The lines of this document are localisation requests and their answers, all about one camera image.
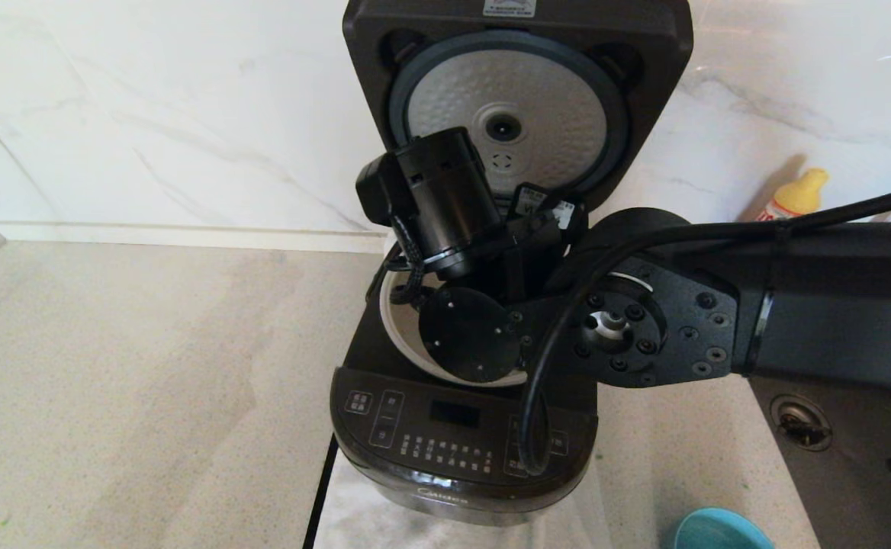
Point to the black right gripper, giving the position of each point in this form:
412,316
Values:
453,198

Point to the black rice cooker lid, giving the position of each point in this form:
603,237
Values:
552,91

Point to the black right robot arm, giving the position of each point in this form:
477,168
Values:
834,305

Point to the grey inner pot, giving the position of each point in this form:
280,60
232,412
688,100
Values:
403,328

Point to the black rice cooker base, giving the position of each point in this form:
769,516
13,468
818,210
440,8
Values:
430,442

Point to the teal plastic bowl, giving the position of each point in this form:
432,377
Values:
720,534

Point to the black strip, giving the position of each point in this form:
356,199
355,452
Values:
322,496

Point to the white translucent mat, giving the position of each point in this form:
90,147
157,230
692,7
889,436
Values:
354,522

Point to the yellow capped detergent bottle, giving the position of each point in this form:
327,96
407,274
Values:
796,194

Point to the metal sink drain strainer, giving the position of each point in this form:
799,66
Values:
800,423

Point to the stainless steel sink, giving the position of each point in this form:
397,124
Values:
857,496

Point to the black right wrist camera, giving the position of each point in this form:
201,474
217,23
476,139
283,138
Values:
384,191

